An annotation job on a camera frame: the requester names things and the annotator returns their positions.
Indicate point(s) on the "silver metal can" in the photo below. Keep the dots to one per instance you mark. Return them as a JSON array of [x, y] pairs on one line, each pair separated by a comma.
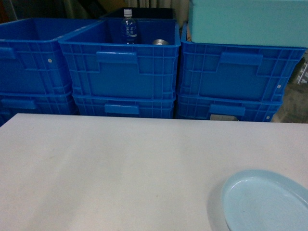
[[160, 42]]

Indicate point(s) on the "blue crate bottom left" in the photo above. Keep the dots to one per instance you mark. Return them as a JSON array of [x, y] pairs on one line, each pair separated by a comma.
[[52, 104]]

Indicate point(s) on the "blue crate bottom middle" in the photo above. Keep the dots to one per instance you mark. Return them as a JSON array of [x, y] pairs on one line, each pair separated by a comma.
[[124, 107]]

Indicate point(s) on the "light blue oval tray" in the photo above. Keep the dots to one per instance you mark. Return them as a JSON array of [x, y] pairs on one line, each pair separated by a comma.
[[259, 200]]

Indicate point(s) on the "blue crate top left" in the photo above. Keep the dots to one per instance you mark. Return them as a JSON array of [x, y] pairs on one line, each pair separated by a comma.
[[31, 59]]

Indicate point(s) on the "blue crate bottom right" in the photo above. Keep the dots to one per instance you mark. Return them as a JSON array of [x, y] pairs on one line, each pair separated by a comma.
[[199, 107]]

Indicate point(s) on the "blue crate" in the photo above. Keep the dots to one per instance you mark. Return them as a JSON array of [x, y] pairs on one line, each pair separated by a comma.
[[238, 72], [199, 107], [100, 64], [31, 59], [124, 107], [52, 104]]

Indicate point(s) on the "clear plastic water bottle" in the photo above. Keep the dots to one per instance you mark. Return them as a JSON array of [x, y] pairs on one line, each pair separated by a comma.
[[128, 28]]

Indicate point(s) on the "teal foam box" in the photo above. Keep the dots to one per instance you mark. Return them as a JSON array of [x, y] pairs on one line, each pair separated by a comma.
[[281, 23]]

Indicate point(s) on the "blue crate top right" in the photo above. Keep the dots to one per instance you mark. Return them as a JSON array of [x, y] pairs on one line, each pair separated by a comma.
[[238, 72]]

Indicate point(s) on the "blue crate top middle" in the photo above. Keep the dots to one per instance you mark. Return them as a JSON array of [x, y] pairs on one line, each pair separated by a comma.
[[100, 64]]

